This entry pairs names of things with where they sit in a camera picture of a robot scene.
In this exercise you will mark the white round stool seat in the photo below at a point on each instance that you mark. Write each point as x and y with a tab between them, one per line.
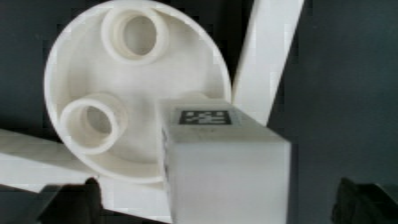
135	55

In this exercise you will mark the white front fence bar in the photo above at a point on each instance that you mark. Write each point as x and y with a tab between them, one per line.
40	164

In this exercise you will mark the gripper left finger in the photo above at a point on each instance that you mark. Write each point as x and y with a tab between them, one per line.
69	205

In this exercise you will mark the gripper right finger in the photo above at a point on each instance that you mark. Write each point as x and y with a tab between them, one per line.
367	203

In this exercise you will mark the white stool leg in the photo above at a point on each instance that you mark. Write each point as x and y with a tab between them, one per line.
227	165

